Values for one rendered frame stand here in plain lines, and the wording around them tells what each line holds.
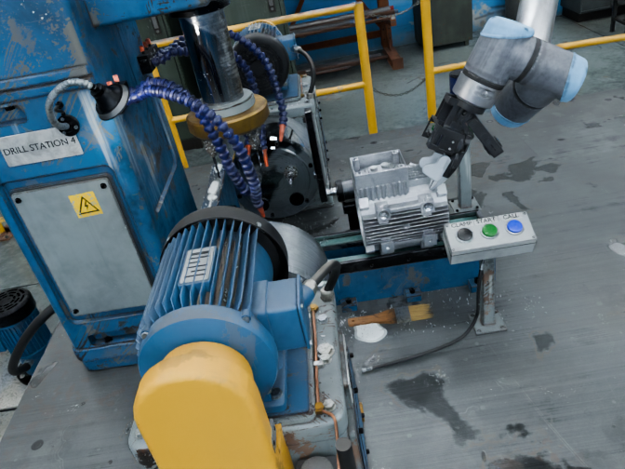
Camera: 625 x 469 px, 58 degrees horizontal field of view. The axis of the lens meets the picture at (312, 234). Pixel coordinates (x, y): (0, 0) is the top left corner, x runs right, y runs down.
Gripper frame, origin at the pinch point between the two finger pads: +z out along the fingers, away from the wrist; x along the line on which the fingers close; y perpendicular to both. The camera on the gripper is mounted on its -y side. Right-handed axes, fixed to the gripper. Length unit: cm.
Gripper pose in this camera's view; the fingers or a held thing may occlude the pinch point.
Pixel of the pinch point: (435, 184)
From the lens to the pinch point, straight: 130.9
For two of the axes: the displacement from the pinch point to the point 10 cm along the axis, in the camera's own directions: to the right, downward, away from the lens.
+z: -3.5, 8.0, 4.9
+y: -9.4, -2.8, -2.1
